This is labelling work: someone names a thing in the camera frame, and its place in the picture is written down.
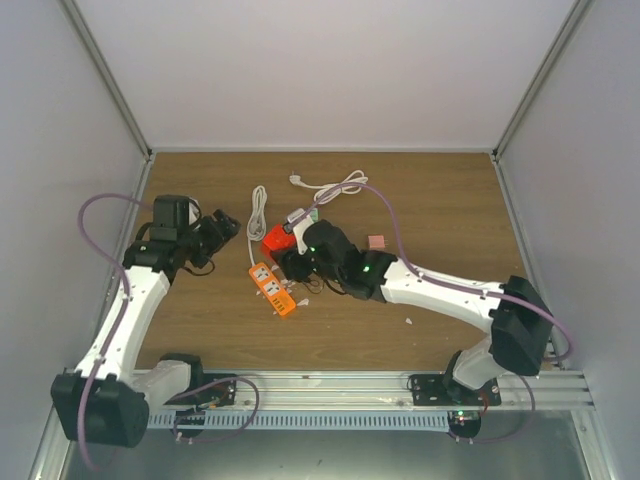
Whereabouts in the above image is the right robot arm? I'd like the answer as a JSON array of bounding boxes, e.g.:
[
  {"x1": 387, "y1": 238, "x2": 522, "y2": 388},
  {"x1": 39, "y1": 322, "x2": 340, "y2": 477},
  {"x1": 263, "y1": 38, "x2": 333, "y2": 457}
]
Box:
[{"x1": 263, "y1": 220, "x2": 552, "y2": 405}]

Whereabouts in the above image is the red charger cube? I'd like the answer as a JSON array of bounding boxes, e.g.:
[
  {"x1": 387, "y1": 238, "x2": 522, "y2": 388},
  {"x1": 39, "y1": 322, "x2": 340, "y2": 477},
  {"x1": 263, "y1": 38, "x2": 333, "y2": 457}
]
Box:
[{"x1": 260, "y1": 224, "x2": 297, "y2": 263}]

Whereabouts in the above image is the orange power strip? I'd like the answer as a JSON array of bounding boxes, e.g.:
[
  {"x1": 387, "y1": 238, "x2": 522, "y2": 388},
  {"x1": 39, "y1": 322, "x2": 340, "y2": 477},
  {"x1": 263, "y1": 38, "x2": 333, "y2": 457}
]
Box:
[{"x1": 249, "y1": 262, "x2": 297, "y2": 317}]

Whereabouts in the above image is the grey slotted cable duct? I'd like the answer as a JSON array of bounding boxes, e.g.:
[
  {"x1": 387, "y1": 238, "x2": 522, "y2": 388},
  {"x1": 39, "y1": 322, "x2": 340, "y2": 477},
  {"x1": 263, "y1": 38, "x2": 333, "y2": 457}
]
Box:
[{"x1": 148, "y1": 411, "x2": 449, "y2": 433}]

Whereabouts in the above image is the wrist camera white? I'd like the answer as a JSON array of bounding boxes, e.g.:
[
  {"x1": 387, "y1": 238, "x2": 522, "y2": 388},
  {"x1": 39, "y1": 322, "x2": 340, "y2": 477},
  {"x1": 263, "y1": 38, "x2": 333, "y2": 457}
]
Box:
[
  {"x1": 283, "y1": 208, "x2": 316, "y2": 255},
  {"x1": 188, "y1": 197, "x2": 202, "y2": 225}
]

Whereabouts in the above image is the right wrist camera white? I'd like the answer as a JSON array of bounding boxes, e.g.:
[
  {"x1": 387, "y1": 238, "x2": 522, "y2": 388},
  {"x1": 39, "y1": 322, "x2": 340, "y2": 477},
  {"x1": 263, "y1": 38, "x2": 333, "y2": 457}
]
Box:
[{"x1": 283, "y1": 208, "x2": 316, "y2": 255}]

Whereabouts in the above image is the pink charger cube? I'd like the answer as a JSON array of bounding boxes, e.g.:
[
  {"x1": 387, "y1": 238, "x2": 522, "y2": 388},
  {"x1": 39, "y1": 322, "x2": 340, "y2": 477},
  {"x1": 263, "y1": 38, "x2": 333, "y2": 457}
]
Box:
[{"x1": 367, "y1": 235, "x2": 389, "y2": 250}]

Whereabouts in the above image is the aluminium front rail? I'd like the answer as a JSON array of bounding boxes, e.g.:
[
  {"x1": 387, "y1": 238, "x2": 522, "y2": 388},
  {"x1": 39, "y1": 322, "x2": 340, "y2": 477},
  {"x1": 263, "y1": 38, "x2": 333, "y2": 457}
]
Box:
[{"x1": 54, "y1": 368, "x2": 596, "y2": 412}]

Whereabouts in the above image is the right aluminium frame post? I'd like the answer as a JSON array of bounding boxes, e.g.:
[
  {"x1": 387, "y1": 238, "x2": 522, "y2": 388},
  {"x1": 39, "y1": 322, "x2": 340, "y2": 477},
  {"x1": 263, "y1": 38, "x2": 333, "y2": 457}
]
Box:
[{"x1": 490, "y1": 0, "x2": 593, "y2": 164}]

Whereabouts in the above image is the white cable of orange strip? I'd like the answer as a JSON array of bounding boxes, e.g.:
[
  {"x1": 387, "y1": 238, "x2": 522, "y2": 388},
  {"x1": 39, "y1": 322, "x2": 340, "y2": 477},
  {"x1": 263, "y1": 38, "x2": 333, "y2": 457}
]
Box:
[{"x1": 245, "y1": 185, "x2": 270, "y2": 269}]

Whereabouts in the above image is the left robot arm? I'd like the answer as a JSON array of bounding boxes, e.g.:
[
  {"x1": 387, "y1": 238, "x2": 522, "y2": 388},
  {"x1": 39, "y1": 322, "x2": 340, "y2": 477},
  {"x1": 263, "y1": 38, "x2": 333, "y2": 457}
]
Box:
[{"x1": 50, "y1": 195, "x2": 241, "y2": 448}]

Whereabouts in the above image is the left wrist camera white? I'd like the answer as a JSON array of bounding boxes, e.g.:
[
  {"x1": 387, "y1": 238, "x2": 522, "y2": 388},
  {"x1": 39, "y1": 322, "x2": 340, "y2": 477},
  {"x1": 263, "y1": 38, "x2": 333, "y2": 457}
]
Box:
[{"x1": 188, "y1": 197, "x2": 202, "y2": 225}]

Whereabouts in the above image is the white cable of teal strip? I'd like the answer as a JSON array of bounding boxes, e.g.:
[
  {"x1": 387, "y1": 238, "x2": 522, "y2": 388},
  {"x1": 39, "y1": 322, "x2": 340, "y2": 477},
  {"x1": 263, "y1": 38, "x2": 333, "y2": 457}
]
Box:
[{"x1": 287, "y1": 169, "x2": 369, "y2": 211}]

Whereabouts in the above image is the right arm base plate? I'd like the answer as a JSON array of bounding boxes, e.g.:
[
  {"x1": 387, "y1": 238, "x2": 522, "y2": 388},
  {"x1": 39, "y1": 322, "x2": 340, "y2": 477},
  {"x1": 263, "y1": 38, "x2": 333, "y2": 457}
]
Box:
[{"x1": 406, "y1": 373, "x2": 502, "y2": 407}]

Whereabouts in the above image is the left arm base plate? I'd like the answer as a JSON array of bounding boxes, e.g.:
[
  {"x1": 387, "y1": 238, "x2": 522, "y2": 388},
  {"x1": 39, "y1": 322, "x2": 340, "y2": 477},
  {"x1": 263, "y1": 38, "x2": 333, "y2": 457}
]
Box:
[{"x1": 166, "y1": 372, "x2": 236, "y2": 408}]

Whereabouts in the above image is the left aluminium frame post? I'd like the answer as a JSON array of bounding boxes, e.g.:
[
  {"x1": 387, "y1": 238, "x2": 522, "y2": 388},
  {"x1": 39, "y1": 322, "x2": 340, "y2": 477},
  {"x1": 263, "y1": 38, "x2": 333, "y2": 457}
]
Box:
[{"x1": 58, "y1": 0, "x2": 153, "y2": 163}]

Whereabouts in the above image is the aluminium frame post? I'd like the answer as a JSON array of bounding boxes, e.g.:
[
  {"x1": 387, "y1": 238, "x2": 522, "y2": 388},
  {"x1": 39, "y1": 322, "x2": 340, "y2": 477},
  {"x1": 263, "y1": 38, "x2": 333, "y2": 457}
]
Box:
[
  {"x1": 490, "y1": 0, "x2": 593, "y2": 164},
  {"x1": 58, "y1": 0, "x2": 153, "y2": 163}
]

